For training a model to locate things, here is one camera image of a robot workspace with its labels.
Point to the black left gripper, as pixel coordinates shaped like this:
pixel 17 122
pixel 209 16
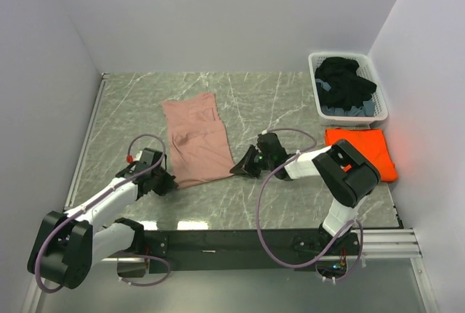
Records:
pixel 168 184

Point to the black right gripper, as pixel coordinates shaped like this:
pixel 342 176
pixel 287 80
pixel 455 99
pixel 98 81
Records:
pixel 245 166

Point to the pink printed t-shirt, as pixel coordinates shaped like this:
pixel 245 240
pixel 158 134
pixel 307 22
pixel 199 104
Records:
pixel 198 145

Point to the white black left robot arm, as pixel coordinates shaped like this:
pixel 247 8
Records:
pixel 69 243

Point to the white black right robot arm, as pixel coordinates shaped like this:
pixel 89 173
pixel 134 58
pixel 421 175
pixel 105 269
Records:
pixel 348 175

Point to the black robot mounting base bar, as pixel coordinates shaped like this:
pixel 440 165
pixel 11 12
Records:
pixel 202 250

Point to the folded orange t-shirt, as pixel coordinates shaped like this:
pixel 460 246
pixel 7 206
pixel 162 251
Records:
pixel 371 144

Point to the black t-shirt in basket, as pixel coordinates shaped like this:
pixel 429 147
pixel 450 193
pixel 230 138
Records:
pixel 341 86

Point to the blue garment in basket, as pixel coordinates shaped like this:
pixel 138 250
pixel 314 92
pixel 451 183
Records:
pixel 367 109

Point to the white plastic laundry basket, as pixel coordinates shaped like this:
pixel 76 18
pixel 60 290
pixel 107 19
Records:
pixel 365 70

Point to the aluminium frame rail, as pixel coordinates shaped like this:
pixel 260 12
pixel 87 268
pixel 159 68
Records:
pixel 388 242

